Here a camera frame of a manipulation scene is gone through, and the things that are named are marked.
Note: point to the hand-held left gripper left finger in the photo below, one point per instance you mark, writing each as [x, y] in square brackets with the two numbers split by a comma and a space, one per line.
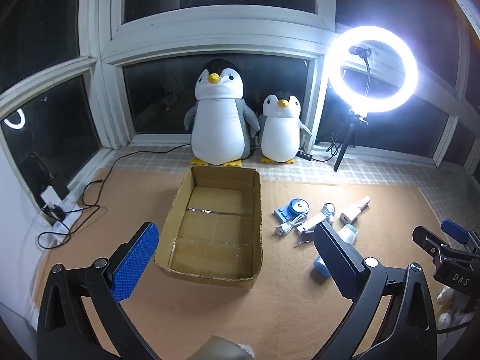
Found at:
[135, 260]

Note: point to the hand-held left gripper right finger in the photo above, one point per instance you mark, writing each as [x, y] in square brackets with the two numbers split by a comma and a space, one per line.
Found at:
[335, 262]

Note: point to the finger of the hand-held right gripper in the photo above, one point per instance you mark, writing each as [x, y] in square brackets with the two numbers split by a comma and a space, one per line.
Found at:
[455, 229]
[431, 243]

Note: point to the white lotion bottle blue cap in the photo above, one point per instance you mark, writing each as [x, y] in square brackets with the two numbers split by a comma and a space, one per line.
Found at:
[347, 233]

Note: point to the white power adapter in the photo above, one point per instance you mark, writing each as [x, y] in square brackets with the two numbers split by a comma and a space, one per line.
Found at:
[349, 214]

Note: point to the blue glass perfume bottle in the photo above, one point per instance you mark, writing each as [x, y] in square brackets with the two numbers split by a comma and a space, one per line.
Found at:
[329, 209]

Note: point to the cardboard box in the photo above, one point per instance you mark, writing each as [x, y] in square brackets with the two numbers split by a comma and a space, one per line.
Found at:
[221, 217]

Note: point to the person's right hand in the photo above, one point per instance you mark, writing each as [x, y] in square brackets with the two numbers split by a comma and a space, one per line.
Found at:
[448, 317]

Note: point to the white tube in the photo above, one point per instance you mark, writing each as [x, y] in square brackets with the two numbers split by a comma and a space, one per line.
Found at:
[309, 224]

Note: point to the blue phone stand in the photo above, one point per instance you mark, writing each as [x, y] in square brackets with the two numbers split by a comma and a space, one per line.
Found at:
[282, 214]

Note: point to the white power strip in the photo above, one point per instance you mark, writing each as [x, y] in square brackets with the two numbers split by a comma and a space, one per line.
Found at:
[65, 215]

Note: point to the checked cloth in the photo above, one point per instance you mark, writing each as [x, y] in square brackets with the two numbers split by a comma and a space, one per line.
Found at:
[375, 170]

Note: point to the black plug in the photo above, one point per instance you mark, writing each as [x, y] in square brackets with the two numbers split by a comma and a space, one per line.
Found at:
[56, 212]

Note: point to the black tripod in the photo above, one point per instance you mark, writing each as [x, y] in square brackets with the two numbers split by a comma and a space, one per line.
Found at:
[345, 146]

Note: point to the small penguin plush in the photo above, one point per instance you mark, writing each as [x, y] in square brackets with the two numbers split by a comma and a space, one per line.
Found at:
[279, 135]

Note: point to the large penguin plush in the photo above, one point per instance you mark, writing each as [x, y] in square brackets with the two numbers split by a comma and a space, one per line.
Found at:
[217, 127]

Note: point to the black gooseneck phone clip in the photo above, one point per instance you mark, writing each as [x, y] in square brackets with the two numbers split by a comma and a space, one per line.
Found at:
[362, 51]

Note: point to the white wall charger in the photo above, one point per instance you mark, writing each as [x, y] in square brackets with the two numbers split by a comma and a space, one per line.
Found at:
[50, 198]

